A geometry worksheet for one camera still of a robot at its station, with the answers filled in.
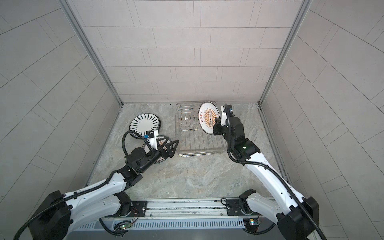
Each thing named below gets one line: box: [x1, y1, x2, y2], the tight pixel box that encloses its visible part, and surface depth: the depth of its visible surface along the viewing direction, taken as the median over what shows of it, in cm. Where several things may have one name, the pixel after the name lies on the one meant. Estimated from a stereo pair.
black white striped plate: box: [129, 113, 162, 137], surface depth 104 cm
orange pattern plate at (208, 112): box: [198, 101, 220, 135], surface depth 79 cm
